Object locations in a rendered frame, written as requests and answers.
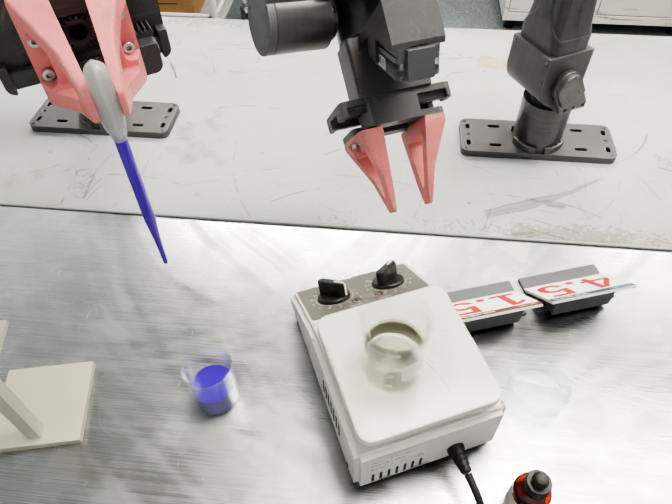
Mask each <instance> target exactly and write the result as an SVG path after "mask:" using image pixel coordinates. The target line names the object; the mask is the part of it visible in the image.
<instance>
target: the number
mask: <svg viewBox="0 0 672 504"><path fill-rule="evenodd" d="M622 284H627V282H624V281H620V280H617V279H614V278H611V277H607V276H604V275H599V276H594V277H589V278H584V279H579V280H574V281H569V282H563V283H558V284H553V285H548V286H543V287H538V288H533V289H529V290H532V291H534V292H536V293H539V294H541V295H543V296H545V297H548V298H550V299H552V298H557V297H562V296H567V295H572V294H577V293H582V292H587V291H592V290H597V289H602V288H607V287H612V286H617V285H622Z"/></svg>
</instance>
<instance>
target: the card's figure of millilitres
mask: <svg viewBox="0 0 672 504"><path fill-rule="evenodd" d="M531 302H536V301H534V300H532V299H530V298H528V297H526V296H523V295H521V294H519V293H517V292H511V293H506V294H501V295H496V296H491V297H486V298H481V299H476V300H471V301H466V302H461V303H456V304H453V305H454V307H455V309H456V311H457V312H458V314H459V316H460V317H461V316H466V315H471V314H476V313H481V312H486V311H491V310H496V309H501V308H506V307H511V306H516V305H521V304H526V303H531Z"/></svg>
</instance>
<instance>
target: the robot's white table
mask: <svg viewBox="0 0 672 504"><path fill-rule="evenodd" d="M162 20H163V24H164V26H165V28H166V29H167V33H168V37H169V41H170V45H171V53H170V55H169V56H168V57H164V56H163V54H162V53H161V57H162V61H163V68H162V70H161V71H160V72H158V73H155V74H151V75H147V81H146V83H145V84H144V85H143V87H142V88H141V89H140V90H139V92H138V93H137V94H136V96H135V97H134V98H133V101H146V102H165V103H176V104H178V106H179V110H180V114H179V116H178V118H177V120H176V122H175V124H174V126H173V129H172V131H171V133H170V135H169V136H168V137H167V138H164V139H157V138H139V137H127V138H128V141H129V144H130V147H131V149H132V152H133V155H134V158H135V161H136V163H137V166H138V169H139V172H140V175H141V177H142V180H143V183H144V186H145V189H146V191H147V194H148V197H149V200H150V203H151V205H152V208H153V211H154V214H155V217H166V218H181V219H195V220H210V221H225V222H239V223H254V224H269V225H284V226H298V227H313V228H328V229H342V230H357V231H372V232H386V233H401V234H416V235H430V236H445V237H460V238H474V239H489V240H504V241H519V242H533V243H548V244H563V245H577V246H592V247H607V248H621V249H636V250H651V251H665V252H672V37H667V36H642V35H617V34H591V37H590V40H589V43H588V44H589V45H590V46H591V47H593V48H594V49H595V50H594V52H593V55H592V58H591V60H590V63H589V66H588V68H587V71H586V74H585V77H584V79H583V82H584V86H585V90H586V91H585V92H584V93H585V97H586V103H585V106H584V107H581V108H578V109H575V110H572V111H571V113H570V116H569V119H568V122H567V123H571V124H590V125H603V126H606V127H608V128H609V130H610V133H611V136H612V139H613V142H614V145H615V148H616V152H617V157H616V160H615V162H614V163H613V164H595V163H578V162H560V161H543V160H525V159H508V158H490V157H473V156H465V155H463V154H461V152H460V138H459V125H460V120H461V119H464V118H474V119H493V120H513V121H516V118H517V115H518V111H519V107H520V104H521V100H522V96H523V92H524V90H525V88H523V87H522V86H521V85H520V84H519V83H517V82H516V81H515V80H514V79H513V78H512V77H510V76H509V75H508V73H507V69H506V64H507V59H508V55H509V52H510V48H511V44H512V40H513V36H514V33H517V32H521V31H515V30H490V29H465V28H444V30H445V34H446V39H445V42H441V43H440V55H439V73H438V74H435V77H431V82H432V83H437V82H442V81H448V83H449V88H450V92H451V97H449V98H448V99H447V100H445V101H441V102H440V101H439V100H436V101H433V105H434V107H436V106H442V107H443V111H444V115H445V119H446V121H445V125H444V130H443V134H442V138H441V143H440V147H439V152H438V156H437V161H436V165H435V178H434V195H433V202H432V203H430V204H425V203H424V201H423V199H422V196H421V194H420V191H419V189H418V186H417V183H416V180H415V177H414V174H413V171H412V168H411V165H410V162H409V159H408V156H407V153H406V150H405V147H404V144H403V141H402V138H401V134H402V133H403V132H400V133H396V134H391V135H387V136H385V141H386V146H387V152H388V157H389V163H390V168H391V174H392V179H393V185H394V190H395V197H396V205H397V212H394V213H389V211H388V210H387V208H386V206H385V204H384V203H383V201H382V199H381V197H380V196H379V194H378V192H377V190H376V189H375V187H374V185H373V184H372V183H371V181H370V180H369V179H368V178H367V177H366V175H365V174H364V173H363V172H362V171H361V169H360V168H359V167H358V166H357V165H356V163H355V162H354V161H353V160H352V159H351V158H350V156H349V155H348V154H347V153H346V151H345V147H344V143H343V138H344V137H345V136H346V135H347V134H348V133H349V132H350V131H351V130H352V129H355V128H359V127H361V126H358V127H353V128H348V129H344V130H339V131H336V132H335V133H334V134H330V133H329V130H328V126H327V122H326V120H327V118H328V117H329V116H330V114H331V113H332V111H333V110H334V109H335V107H336V106H337V105H338V104H339V103H341V102H344V101H349V99H348V95H347V91H346V87H345V83H344V79H343V75H342V71H341V67H340V63H339V59H338V55H337V53H338V51H339V45H338V41H337V37H335V38H334V39H333V40H332V41H331V43H330V45H329V47H328V48H326V49H322V50H313V51H305V52H297V53H289V54H281V55H273V56H265V57H262V56H261V55H259V53H258V52H257V50H256V48H255V46H254V43H253V40H252V37H251V33H250V28H249V22H248V20H237V19H212V18H187V17H162ZM432 83H431V84H432ZM17 90H18V96H15V95H11V94H9V93H8V92H7V91H6V90H5V88H4V86H3V84H0V206H5V207H19V208H34V209H49V210H63V211H78V212H93V213H107V214H122V215H137V216H142V214H141V211H140V208H139V206H138V203H137V201H136V198H135V195H134V193H133V190H132V188H131V185H130V182H129V180H128V177H127V174H126V172H125V169H124V167H123V164H122V161H121V159H120V156H119V153H118V151H117V148H116V146H115V143H114V141H113V140H112V138H111V137H110V136H104V135H86V134H69V133H51V132H35V131H33V130H32V128H31V126H30V124H29V122H30V121H31V119H32V118H33V117H34V115H35V114H36V112H37V111H38V110H39V108H40V107H41V106H42V104H43V103H44V102H45V100H46V99H48V97H47V95H46V93H45V91H44V89H43V87H42V84H37V85H33V86H29V87H25V88H22V89H17Z"/></svg>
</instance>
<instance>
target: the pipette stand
mask: <svg viewBox="0 0 672 504"><path fill-rule="evenodd" d="M8 325H9V322H8V321H7V320H0V352H1V349H2V345H3V342H4V339H5V335H6V332H7V329H8ZM95 367H96V365H95V363H94V362H93V361H90V362H81V363H72V364H63V365H53V366H44V367H35V368H26V369H17V370H9V373H8V376H7V380H6V383H4V382H3V381H2V380H1V379H0V453H2V452H11V451H19V450H28V449H37V448H45V447H54V446H62V445H71V444H79V443H82V442H83V436H84V430H85V424H86V419H87V413H88V407H89V401H90V396H91V390H92V384H93V378H94V372H95Z"/></svg>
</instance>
